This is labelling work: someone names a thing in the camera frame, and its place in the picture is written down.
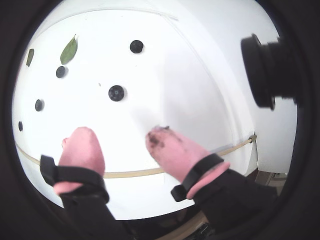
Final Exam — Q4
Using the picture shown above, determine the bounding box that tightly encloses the green leaf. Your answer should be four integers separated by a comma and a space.
59, 34, 79, 65
25, 48, 35, 68

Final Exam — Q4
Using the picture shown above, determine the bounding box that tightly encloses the pink-tipped gripper finger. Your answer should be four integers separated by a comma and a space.
145, 125, 283, 231
39, 126, 131, 240

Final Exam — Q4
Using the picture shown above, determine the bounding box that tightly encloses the long thin wooden stick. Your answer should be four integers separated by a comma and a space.
14, 134, 258, 179

